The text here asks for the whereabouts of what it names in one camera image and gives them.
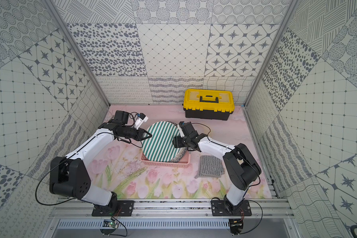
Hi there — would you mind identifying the green striped plate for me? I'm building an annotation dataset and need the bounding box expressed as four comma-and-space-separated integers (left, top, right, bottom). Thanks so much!
142, 121, 173, 162

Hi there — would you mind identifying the grey knitted cloth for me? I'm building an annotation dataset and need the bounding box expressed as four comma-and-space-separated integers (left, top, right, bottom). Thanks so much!
195, 155, 225, 179

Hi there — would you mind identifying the speckled grey plate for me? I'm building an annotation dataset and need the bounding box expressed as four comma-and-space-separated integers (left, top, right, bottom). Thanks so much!
168, 122, 187, 163

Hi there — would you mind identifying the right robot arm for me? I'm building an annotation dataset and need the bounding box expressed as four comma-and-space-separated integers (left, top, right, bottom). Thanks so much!
172, 122, 261, 215

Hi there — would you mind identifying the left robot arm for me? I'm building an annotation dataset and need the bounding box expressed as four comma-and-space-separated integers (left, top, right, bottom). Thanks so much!
49, 111, 152, 217

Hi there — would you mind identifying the pink plastic dish rack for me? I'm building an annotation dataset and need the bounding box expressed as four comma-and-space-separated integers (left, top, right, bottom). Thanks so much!
141, 152, 191, 168

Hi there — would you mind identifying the yellow black toolbox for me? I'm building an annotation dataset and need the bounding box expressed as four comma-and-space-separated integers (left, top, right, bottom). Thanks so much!
183, 89, 235, 121

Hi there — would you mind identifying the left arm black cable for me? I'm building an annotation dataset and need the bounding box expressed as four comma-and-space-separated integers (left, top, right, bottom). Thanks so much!
35, 130, 143, 206

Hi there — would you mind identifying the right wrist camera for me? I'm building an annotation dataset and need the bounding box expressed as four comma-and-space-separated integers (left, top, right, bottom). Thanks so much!
178, 122, 186, 134

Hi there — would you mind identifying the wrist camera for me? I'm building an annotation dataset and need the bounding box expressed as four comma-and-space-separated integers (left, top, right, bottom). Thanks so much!
134, 113, 148, 130
178, 122, 186, 134

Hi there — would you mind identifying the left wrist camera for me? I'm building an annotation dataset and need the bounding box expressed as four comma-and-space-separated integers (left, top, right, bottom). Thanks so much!
134, 113, 148, 130

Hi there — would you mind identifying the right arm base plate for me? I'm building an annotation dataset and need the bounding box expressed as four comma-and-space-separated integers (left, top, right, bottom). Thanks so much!
210, 199, 252, 217

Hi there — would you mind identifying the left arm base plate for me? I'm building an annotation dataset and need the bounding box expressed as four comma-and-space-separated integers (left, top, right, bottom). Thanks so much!
92, 200, 135, 217

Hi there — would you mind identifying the aluminium mounting rail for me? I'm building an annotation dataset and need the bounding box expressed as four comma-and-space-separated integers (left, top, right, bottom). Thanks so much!
50, 199, 295, 219

